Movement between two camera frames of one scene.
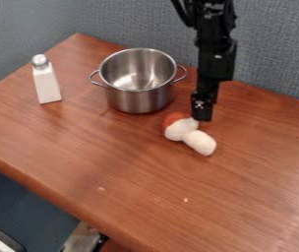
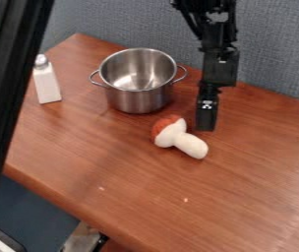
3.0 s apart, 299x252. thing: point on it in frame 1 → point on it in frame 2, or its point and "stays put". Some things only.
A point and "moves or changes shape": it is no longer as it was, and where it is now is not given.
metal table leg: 87,239 stays put
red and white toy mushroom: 182,128 moves or changes shape
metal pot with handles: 140,76 stays put
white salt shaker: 45,80 stays put
